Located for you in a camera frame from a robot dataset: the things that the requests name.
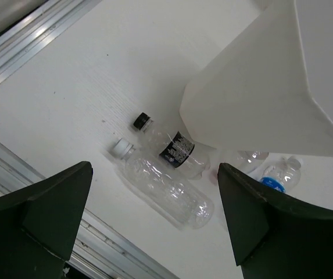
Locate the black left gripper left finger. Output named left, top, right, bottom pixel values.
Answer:
left=0, top=161, right=93, bottom=278

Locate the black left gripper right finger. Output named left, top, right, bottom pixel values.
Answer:
left=217, top=163, right=333, bottom=278

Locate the blue label clear bottle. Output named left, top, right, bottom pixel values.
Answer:
left=259, top=156, right=302, bottom=193

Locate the red label red cap bottle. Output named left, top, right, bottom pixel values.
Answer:
left=209, top=149, right=269, bottom=184

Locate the clear bottle white cap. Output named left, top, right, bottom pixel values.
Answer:
left=110, top=138, right=214, bottom=230

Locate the white octagonal plastic bin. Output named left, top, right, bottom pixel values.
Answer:
left=180, top=1, right=333, bottom=157

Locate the black label black cap bottle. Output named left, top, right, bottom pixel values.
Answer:
left=133, top=112, right=210, bottom=179

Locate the aluminium frame rail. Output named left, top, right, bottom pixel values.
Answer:
left=0, top=1, right=100, bottom=84

